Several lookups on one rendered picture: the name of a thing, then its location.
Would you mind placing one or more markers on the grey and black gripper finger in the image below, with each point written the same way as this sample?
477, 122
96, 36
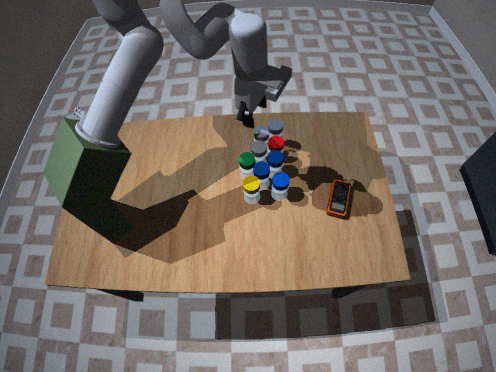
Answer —
247, 120
263, 103

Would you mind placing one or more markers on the orange digital multimeter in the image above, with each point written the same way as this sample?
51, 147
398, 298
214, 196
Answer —
338, 199

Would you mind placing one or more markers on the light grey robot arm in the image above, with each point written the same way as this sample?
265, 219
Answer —
143, 45

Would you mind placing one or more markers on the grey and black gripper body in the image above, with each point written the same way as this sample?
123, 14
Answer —
249, 92

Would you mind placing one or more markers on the red bottle cap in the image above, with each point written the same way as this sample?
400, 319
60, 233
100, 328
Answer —
275, 143

